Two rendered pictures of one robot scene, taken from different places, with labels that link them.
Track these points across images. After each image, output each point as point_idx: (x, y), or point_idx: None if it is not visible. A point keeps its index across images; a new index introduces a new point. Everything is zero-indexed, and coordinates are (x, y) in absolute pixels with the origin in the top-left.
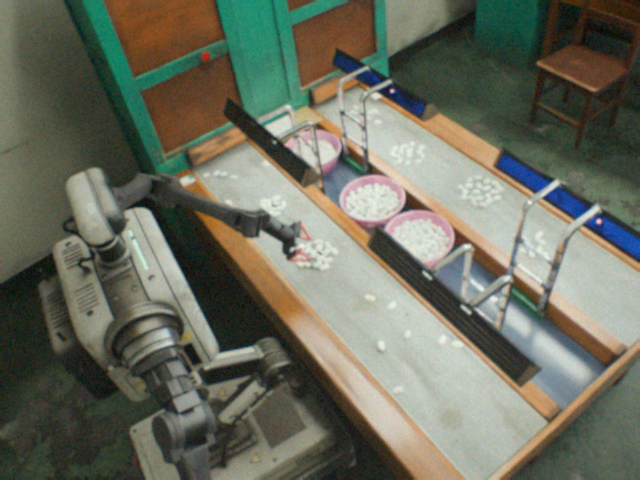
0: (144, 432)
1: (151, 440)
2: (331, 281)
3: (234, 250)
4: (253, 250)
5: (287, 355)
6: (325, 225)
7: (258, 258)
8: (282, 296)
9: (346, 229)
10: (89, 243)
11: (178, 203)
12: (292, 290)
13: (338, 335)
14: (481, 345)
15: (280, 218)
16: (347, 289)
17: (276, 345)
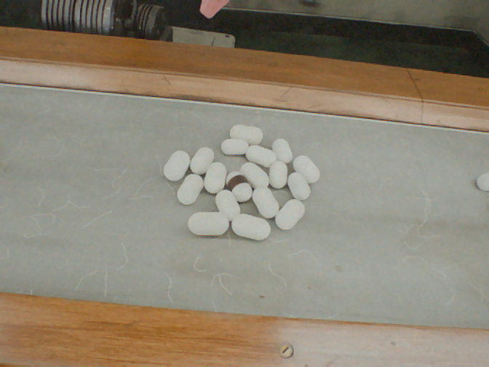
0: (217, 39)
1: (202, 39)
2: (121, 158)
3: (395, 73)
4: (370, 90)
5: (63, 17)
6: (364, 297)
7: (335, 84)
8: (182, 59)
9: (263, 318)
10: None
11: None
12: (180, 79)
13: None
14: None
15: (480, 210)
16: (54, 167)
17: (90, 4)
